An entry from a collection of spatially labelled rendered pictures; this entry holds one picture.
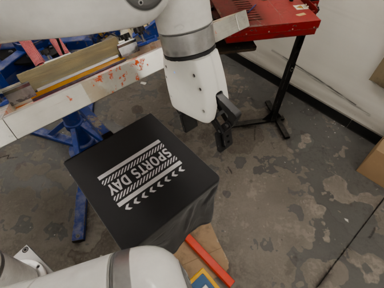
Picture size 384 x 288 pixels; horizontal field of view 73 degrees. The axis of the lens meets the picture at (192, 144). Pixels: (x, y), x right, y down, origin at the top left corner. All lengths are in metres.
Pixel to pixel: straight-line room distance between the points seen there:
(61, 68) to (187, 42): 0.78
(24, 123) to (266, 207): 1.84
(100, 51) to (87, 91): 0.63
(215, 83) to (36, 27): 0.22
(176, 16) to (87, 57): 0.79
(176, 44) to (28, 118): 0.26
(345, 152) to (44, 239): 2.52
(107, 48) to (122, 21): 0.87
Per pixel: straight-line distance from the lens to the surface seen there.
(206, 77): 0.36
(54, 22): 0.25
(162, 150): 1.12
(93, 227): 2.09
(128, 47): 1.14
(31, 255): 0.84
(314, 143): 2.60
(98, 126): 1.33
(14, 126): 0.48
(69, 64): 1.09
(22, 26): 0.26
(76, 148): 2.21
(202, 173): 1.05
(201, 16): 0.35
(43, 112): 0.48
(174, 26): 0.35
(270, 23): 1.71
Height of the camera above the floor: 1.84
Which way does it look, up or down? 51 degrees down
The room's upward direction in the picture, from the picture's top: straight up
